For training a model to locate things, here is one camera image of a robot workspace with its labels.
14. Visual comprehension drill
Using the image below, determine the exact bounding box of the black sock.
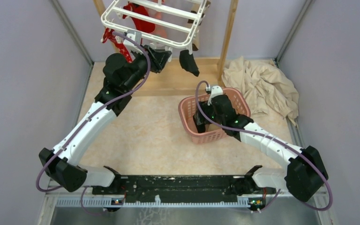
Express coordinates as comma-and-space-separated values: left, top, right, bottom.
179, 49, 200, 77

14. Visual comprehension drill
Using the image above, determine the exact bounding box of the red patterned sock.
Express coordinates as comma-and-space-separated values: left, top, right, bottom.
100, 28, 133, 63

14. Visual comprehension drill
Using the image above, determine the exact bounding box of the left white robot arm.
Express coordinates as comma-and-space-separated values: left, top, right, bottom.
39, 45, 172, 194

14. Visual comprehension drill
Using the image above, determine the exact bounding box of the beige brown sock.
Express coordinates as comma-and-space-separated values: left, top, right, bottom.
190, 0, 211, 52

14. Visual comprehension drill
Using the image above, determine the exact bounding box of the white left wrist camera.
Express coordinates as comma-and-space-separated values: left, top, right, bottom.
123, 30, 145, 60

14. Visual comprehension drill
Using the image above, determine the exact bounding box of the beige crumpled cloth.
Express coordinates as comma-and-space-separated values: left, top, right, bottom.
221, 56, 300, 125

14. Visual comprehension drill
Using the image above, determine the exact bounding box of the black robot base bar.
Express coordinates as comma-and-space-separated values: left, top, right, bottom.
55, 173, 266, 213

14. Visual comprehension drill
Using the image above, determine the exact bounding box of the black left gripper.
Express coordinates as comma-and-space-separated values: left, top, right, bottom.
123, 44, 171, 91

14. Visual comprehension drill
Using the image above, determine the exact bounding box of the pink plastic laundry basket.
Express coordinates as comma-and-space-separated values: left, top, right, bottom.
178, 86, 254, 144

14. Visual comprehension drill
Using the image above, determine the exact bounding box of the red plain sock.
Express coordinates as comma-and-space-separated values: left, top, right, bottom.
122, 2, 156, 34

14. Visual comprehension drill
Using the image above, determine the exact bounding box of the pink sock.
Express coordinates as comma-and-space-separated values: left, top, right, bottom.
148, 9, 168, 38

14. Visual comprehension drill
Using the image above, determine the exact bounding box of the wooden drying rack frame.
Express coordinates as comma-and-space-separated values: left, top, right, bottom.
93, 0, 240, 97

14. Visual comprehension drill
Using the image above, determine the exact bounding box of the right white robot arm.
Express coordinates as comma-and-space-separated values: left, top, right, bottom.
196, 94, 333, 202

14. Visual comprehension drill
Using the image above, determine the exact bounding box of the white plastic clip hanger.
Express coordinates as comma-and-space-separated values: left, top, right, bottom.
100, 0, 206, 53

